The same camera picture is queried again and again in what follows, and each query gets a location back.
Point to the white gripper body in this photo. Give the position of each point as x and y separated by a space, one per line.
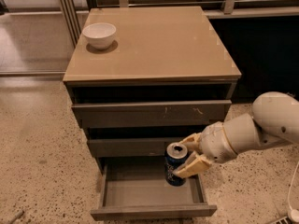
215 144

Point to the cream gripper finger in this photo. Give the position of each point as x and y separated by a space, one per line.
192 142
194 165

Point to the blue pepsi can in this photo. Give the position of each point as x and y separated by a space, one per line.
175 155

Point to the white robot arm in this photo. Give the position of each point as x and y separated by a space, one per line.
274 122

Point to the grey open bottom drawer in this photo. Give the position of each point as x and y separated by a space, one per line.
135 188

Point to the grey middle drawer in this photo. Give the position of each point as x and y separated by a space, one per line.
130 147

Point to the grey top drawer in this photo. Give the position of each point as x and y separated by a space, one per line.
150 114

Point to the grey drawer cabinet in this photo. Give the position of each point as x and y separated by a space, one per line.
160 54

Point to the white ceramic bowl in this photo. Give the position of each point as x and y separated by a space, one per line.
100 35

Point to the grey rod on floor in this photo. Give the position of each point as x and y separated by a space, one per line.
17 216

